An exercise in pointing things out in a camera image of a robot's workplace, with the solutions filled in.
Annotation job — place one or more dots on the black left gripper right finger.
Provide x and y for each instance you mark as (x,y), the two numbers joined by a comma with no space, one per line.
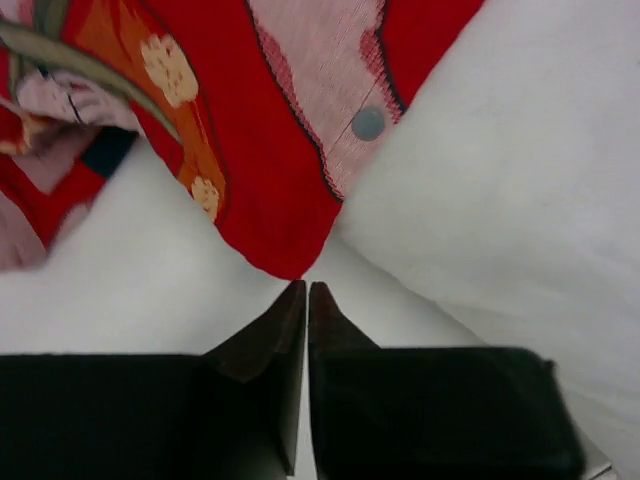
(432,413)

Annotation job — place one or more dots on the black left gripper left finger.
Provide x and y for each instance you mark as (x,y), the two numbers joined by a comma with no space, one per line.
(230,413)

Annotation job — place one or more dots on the white pillow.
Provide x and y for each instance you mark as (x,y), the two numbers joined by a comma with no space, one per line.
(503,208)

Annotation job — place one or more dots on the red patterned pillowcase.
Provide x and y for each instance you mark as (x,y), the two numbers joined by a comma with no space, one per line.
(264,111)

